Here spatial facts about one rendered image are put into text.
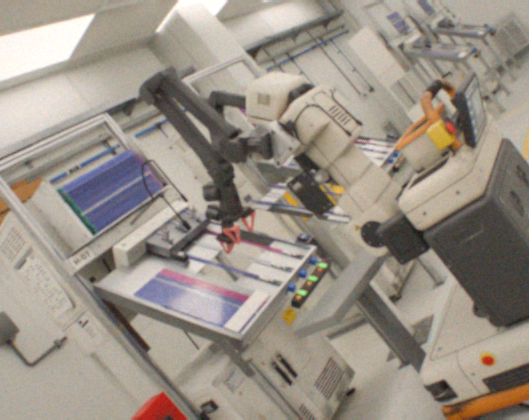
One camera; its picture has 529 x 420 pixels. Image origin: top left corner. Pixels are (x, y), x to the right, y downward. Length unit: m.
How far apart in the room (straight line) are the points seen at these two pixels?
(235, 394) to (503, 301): 1.16
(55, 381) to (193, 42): 3.51
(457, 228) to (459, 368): 0.49
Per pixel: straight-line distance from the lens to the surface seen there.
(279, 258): 2.48
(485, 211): 1.61
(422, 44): 6.90
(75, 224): 2.46
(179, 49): 5.89
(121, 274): 2.46
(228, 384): 2.36
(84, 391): 3.88
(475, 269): 1.70
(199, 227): 2.65
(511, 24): 9.52
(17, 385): 3.75
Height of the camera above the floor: 1.11
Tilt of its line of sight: 2 degrees down
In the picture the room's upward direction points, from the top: 40 degrees counter-clockwise
